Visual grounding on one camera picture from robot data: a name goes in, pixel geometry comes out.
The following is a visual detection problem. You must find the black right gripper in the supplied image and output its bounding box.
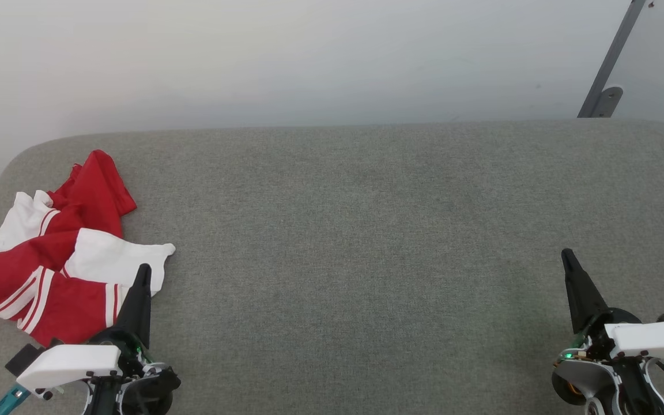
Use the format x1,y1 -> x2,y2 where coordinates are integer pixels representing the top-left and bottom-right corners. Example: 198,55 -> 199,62
551,249 -> 664,415

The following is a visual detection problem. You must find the grey fabric sofa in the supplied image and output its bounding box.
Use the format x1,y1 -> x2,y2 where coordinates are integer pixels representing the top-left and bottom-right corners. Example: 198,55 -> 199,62
0,119 -> 664,415

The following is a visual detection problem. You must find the grey metal pole with bracket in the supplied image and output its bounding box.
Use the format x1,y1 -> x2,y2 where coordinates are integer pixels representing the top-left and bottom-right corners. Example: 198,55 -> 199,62
578,0 -> 650,119

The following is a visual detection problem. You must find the white left camera bracket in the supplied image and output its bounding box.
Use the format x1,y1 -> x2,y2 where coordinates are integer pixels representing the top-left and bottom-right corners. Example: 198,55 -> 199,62
16,344 -> 123,399

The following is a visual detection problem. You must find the red and white t-shirt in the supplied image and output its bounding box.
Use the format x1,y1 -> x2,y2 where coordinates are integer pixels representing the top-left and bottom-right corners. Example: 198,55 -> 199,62
0,150 -> 176,348

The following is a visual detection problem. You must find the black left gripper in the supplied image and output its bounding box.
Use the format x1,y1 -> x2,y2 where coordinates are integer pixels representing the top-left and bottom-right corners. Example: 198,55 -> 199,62
83,264 -> 182,415

